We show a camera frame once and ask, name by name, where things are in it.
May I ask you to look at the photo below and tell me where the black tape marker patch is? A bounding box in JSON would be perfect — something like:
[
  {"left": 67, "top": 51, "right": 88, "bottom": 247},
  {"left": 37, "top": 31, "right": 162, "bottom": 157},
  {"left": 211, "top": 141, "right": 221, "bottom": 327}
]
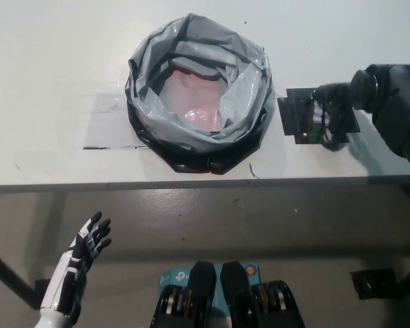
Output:
[{"left": 277, "top": 87, "right": 360, "bottom": 146}]

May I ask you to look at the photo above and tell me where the white and black left hand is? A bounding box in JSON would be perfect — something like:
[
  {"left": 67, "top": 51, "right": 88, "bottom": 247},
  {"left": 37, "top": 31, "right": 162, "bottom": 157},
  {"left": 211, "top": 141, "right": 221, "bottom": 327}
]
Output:
[{"left": 40, "top": 210, "right": 112, "bottom": 318}]

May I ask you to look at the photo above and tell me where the black table leg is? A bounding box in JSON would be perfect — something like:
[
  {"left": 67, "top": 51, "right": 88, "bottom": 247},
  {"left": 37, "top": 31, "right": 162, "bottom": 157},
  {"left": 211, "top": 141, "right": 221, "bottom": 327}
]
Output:
[{"left": 0, "top": 244, "right": 44, "bottom": 310}]

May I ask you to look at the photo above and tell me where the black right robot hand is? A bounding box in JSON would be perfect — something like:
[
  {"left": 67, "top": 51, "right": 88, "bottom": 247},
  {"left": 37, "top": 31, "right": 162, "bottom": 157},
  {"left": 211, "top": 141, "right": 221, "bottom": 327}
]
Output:
[{"left": 310, "top": 80, "right": 359, "bottom": 152}]

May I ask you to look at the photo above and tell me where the grey and black plastic bag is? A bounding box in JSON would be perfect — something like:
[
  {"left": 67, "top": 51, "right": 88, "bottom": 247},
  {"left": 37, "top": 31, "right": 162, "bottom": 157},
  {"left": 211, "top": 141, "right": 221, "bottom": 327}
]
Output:
[{"left": 124, "top": 12, "right": 274, "bottom": 176}]

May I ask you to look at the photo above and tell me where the black table foot plate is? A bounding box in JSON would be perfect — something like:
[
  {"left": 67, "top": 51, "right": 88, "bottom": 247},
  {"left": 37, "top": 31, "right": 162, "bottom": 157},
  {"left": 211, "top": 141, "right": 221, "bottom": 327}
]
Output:
[
  {"left": 349, "top": 269, "right": 399, "bottom": 301},
  {"left": 35, "top": 279, "right": 54, "bottom": 303}
]

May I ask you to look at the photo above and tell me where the teal router box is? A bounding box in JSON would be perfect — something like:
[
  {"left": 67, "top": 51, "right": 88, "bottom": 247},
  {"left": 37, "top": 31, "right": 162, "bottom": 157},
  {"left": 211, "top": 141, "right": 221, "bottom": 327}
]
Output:
[{"left": 156, "top": 262, "right": 260, "bottom": 314}]

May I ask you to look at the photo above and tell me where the rubik's cube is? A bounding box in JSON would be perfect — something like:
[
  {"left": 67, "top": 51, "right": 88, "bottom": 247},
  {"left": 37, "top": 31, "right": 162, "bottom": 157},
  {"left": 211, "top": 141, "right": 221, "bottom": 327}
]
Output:
[{"left": 304, "top": 98, "right": 333, "bottom": 145}]

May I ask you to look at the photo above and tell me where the pink plastic sheet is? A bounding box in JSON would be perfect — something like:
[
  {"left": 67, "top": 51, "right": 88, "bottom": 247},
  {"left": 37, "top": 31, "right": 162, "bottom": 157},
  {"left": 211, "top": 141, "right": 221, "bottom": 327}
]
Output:
[{"left": 161, "top": 69, "right": 226, "bottom": 133}]

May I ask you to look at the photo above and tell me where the clear tape patch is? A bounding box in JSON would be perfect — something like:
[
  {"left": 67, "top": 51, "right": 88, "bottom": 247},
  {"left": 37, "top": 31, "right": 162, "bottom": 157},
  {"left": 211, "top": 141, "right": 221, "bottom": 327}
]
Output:
[{"left": 83, "top": 92, "right": 137, "bottom": 150}]

